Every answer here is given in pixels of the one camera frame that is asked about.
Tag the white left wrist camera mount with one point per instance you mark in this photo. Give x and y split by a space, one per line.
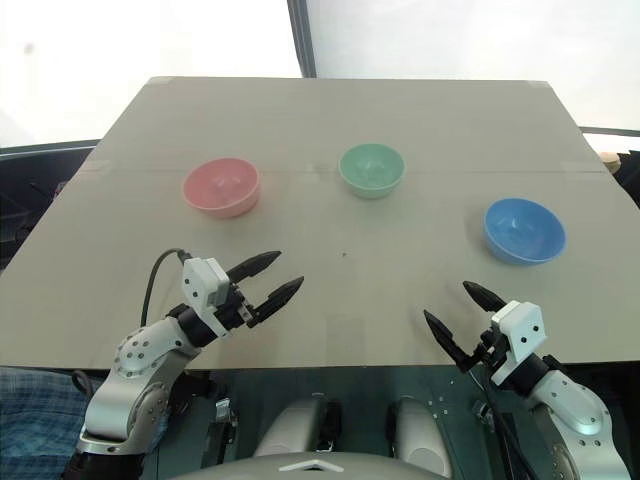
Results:
202 287

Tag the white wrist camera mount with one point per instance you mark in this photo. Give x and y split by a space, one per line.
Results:
202 287
522 325

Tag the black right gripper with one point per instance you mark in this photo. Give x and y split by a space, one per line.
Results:
487 350

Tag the blue plastic bowl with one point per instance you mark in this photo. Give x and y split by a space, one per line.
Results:
524 230

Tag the green plastic bowl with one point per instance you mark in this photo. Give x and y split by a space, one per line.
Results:
371 170

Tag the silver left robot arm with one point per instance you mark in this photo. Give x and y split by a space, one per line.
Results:
130 370

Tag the blue plaid cloth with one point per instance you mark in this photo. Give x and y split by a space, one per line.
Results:
35 415

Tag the red plastic bowl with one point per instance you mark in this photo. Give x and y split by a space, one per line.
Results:
221 187

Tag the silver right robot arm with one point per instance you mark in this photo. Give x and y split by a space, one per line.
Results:
575 405

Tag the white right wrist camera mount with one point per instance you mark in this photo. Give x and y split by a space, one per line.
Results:
522 325

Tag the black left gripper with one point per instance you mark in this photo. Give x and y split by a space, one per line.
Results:
235 312

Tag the grey robot torso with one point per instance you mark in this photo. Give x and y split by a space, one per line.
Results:
315 462

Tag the grey vertical post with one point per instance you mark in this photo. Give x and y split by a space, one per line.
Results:
302 37

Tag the grey rounded robot leg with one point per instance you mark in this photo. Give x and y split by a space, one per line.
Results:
417 432
295 422

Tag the small tan object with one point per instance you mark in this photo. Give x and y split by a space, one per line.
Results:
611 161

